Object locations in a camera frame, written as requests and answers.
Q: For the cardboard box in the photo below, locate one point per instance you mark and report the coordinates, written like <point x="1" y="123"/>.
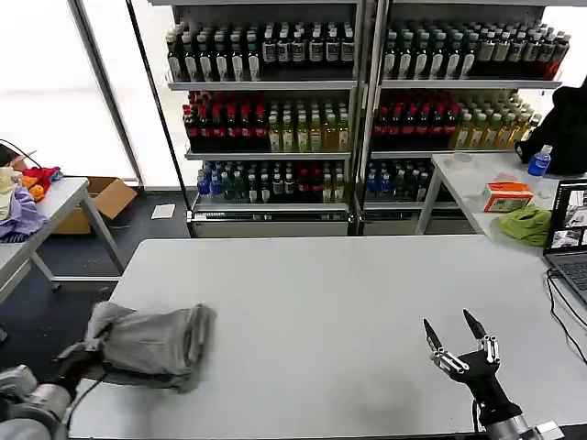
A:
<point x="107" y="199"/>

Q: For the grey laptop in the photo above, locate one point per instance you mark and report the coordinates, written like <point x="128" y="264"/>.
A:
<point x="568" y="229"/>

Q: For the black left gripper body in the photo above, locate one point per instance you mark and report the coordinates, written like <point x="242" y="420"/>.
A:
<point x="75" y="369"/>

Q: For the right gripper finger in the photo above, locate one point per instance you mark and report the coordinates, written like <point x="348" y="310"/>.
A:
<point x="435" y="341"/>
<point x="477" y="327"/>

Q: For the black slanted pole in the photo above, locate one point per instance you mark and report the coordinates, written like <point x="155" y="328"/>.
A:
<point x="158" y="119"/>

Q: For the shelf rack with bottles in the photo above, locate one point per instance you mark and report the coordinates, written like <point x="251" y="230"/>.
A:
<point x="449" y="114"/>
<point x="275" y="119"/>

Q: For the white tape roll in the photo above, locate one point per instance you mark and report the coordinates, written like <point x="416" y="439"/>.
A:
<point x="461" y="159"/>

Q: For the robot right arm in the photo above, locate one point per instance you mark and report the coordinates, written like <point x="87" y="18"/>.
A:
<point x="518" y="428"/>

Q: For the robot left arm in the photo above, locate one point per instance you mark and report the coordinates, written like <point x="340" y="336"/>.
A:
<point x="27" y="408"/>

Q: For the white paper sheet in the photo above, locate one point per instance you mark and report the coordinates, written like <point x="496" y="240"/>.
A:
<point x="163" y="211"/>

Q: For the grey printed t-shirt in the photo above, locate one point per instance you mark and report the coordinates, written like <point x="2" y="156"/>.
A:
<point x="156" y="344"/>

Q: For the orange tissue box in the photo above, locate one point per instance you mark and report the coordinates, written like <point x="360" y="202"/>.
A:
<point x="506" y="197"/>

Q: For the red cloth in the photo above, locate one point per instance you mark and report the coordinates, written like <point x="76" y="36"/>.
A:
<point x="43" y="175"/>

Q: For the orange cloth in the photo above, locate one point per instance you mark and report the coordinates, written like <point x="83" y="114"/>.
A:
<point x="34" y="190"/>

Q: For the green cloth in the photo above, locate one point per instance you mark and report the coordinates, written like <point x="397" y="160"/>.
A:
<point x="527" y="224"/>

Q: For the blue-label water bottle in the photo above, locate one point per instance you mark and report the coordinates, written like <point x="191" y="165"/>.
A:
<point x="539" y="161"/>

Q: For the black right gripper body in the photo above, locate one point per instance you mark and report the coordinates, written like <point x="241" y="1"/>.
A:
<point x="481" y="380"/>

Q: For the white desk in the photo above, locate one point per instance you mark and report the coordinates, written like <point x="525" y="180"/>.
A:
<point x="468" y="183"/>

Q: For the white side table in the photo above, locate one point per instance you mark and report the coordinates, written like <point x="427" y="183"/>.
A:
<point x="59" y="201"/>

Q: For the purple cloth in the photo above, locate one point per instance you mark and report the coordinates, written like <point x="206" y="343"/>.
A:
<point x="20" y="215"/>

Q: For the cream cloth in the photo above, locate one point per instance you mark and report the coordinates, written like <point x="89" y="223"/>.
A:
<point x="7" y="192"/>

